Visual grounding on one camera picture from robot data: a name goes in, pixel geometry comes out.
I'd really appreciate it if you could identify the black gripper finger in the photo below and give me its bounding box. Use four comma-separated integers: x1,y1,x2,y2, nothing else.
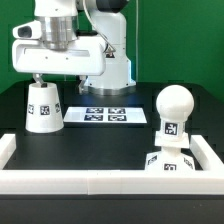
33,73,47,88
78,76,87,94

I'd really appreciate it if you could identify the white lamp shade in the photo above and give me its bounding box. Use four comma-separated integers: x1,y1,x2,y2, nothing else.
26,83,64,133

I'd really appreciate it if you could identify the white lamp bulb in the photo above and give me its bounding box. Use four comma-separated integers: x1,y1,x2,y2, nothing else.
156,85,194,141

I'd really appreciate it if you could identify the white lamp base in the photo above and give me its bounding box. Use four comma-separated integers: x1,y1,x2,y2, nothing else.
145,131,195,172

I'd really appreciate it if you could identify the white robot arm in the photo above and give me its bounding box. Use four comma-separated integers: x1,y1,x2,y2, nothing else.
12,0,136,95

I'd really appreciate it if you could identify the white marker sheet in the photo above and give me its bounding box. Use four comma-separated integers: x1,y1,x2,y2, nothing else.
64,107,147,124

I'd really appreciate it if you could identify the white table border fence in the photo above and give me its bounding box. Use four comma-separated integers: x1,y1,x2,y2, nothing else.
0,134,224,195

